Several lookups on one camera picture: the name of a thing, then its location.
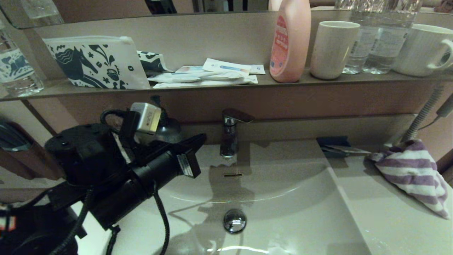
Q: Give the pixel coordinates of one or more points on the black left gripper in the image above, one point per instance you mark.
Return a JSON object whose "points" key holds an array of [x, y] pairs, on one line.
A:
{"points": [[177, 164]]}

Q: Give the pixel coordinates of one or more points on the chrome faucet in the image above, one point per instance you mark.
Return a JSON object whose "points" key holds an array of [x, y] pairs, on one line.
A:
{"points": [[229, 138]]}

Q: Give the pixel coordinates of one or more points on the purple white striped towel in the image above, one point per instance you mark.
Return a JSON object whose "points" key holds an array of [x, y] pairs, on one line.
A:
{"points": [[410, 170]]}

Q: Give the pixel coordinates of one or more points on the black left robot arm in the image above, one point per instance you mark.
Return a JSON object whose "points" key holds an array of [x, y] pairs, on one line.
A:
{"points": [[81, 152]]}

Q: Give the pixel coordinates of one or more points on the white sink basin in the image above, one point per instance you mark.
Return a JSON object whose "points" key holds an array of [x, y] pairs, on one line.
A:
{"points": [[283, 219]]}

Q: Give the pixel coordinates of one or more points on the dark soap dispenser bottle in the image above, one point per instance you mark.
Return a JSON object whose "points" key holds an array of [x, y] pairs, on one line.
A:
{"points": [[171, 129]]}

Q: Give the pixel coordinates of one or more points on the flat white packet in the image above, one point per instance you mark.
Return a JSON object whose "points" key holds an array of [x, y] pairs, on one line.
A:
{"points": [[212, 83]]}

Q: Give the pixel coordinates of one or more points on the pale pink sachet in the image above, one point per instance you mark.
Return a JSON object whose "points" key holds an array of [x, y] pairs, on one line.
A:
{"points": [[189, 69]]}

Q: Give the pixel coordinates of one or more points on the white packet blue stripe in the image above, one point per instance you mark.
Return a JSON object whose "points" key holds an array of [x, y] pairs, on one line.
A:
{"points": [[226, 66]]}

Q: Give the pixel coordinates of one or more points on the chrome drain stopper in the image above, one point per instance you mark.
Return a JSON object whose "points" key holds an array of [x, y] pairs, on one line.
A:
{"points": [[234, 220]]}

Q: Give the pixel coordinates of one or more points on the small blue patterned pouch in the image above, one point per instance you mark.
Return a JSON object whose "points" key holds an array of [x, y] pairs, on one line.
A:
{"points": [[151, 63]]}

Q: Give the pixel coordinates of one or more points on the small white sachet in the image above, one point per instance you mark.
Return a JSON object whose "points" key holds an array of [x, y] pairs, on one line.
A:
{"points": [[257, 69]]}

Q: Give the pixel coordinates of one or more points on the white pouch blue horse print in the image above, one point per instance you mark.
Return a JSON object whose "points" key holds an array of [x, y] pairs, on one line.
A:
{"points": [[115, 52]]}

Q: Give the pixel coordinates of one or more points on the pink lotion bottle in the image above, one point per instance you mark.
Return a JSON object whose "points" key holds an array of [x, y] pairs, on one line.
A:
{"points": [[292, 46]]}

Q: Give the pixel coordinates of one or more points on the white tissue sheet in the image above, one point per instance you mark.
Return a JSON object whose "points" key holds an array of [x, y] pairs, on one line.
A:
{"points": [[350, 150]]}

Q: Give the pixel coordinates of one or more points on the dark blue holder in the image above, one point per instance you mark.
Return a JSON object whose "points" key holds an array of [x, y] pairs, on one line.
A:
{"points": [[12, 138]]}

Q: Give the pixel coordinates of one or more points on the water bottle blue label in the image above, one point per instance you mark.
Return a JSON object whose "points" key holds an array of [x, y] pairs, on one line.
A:
{"points": [[17, 67]]}

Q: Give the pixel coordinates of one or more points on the clear water bottle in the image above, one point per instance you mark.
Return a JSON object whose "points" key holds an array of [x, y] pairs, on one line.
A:
{"points": [[356, 49], [386, 46]]}

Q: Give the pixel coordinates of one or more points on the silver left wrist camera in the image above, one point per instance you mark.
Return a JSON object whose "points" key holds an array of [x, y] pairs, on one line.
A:
{"points": [[147, 118]]}

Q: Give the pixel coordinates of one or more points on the grey wall shelf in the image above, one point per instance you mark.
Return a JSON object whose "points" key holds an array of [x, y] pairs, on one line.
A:
{"points": [[283, 85]]}

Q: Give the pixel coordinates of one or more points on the wall mirror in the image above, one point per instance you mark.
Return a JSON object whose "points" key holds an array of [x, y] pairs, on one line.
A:
{"points": [[106, 9]]}

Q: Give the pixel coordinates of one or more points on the grey wall handset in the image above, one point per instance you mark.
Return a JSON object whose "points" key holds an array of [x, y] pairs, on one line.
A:
{"points": [[445, 108]]}

